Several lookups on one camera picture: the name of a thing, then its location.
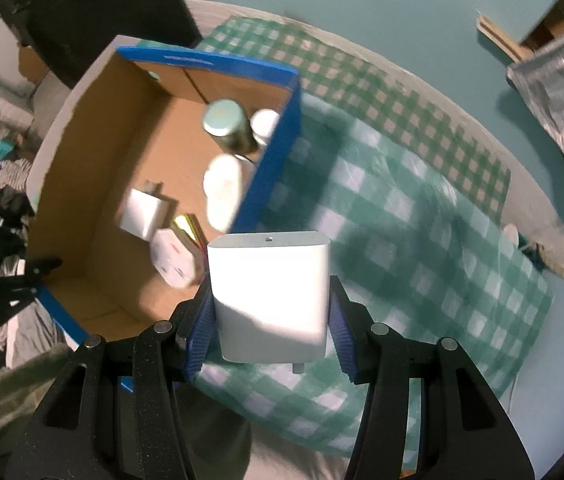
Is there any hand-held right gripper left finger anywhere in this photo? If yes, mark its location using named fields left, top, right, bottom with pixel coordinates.
left=12, top=287, right=217, bottom=480

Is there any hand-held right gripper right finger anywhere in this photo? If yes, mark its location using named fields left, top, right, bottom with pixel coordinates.
left=328, top=275, right=535, bottom=480

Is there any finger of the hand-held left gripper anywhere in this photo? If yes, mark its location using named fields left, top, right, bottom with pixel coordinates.
left=0, top=280, right=42, bottom=328
left=9, top=256, right=64, bottom=286

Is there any large white square charger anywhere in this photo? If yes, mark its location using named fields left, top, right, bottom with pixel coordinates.
left=207, top=231, right=333, bottom=373

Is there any white octagonal plug adapter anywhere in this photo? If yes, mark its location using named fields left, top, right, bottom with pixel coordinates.
left=151, top=229, right=203, bottom=288

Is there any pink and yellow rectangular pack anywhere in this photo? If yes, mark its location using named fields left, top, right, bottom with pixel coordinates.
left=172, top=214, right=207, bottom=256

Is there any small white square charger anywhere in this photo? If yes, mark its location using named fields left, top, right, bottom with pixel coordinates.
left=120, top=181, right=173, bottom=242

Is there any blue cardboard box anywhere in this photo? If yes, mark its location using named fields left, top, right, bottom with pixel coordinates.
left=26, top=35, right=303, bottom=393

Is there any white oval case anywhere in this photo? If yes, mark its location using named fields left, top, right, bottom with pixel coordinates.
left=203, top=154, right=243, bottom=233

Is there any white pill bottle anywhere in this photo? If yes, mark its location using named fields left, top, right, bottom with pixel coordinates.
left=251, top=109, right=280, bottom=148

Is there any round green tin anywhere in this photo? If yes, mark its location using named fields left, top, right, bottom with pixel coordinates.
left=202, top=100, right=257, bottom=156

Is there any grey bed sheet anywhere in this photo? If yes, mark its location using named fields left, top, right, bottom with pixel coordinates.
left=0, top=305, right=70, bottom=371

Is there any black white striped garment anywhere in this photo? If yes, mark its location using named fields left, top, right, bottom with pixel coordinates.
left=0, top=157, right=37, bottom=196

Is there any green white checked plastic tablecloth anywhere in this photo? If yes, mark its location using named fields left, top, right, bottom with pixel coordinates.
left=189, top=95, right=555, bottom=458

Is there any green beige checked cloth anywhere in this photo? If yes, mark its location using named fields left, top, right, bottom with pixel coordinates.
left=197, top=15, right=513, bottom=226

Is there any black hanging garment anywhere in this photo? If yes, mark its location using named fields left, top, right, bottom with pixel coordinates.
left=0, top=0, right=203, bottom=91

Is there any silver foil curtain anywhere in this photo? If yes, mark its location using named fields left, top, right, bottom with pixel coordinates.
left=506, top=25, right=564, bottom=231

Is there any wooden plank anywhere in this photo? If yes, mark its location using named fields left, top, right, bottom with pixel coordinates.
left=477, top=10, right=530, bottom=63

